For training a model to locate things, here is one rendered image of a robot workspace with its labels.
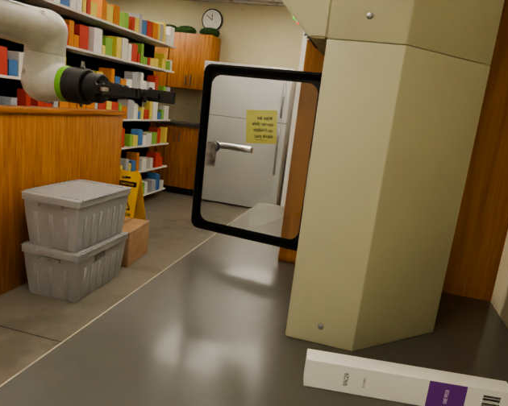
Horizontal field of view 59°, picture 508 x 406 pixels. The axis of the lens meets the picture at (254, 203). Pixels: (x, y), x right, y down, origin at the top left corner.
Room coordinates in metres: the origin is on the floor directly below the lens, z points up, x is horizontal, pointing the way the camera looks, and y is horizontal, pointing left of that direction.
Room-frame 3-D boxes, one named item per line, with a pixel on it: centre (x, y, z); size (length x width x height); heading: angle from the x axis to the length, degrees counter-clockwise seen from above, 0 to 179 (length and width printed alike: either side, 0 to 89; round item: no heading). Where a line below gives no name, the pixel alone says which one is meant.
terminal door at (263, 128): (1.05, 0.01, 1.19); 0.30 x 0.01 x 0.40; 69
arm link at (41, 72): (1.24, 0.59, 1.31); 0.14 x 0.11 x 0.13; 77
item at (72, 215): (2.84, 1.12, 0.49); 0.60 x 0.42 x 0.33; 167
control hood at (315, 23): (0.85, -0.06, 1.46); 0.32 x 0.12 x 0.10; 167
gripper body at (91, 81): (1.20, 0.42, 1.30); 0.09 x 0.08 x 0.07; 77
